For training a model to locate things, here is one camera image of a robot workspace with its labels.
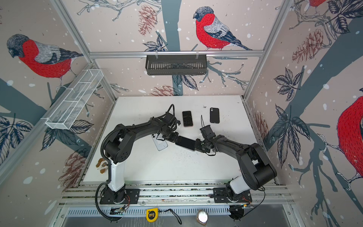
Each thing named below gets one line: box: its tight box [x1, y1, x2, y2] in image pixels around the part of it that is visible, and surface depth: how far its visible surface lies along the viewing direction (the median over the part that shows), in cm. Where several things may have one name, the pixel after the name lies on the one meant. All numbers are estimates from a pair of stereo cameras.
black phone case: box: [209, 107, 220, 124], surface depth 113 cm
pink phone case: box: [182, 110, 194, 127], surface depth 109 cm
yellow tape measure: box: [146, 207, 159, 223], surface depth 68 cm
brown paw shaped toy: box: [95, 157, 109, 174], surface depth 83 cm
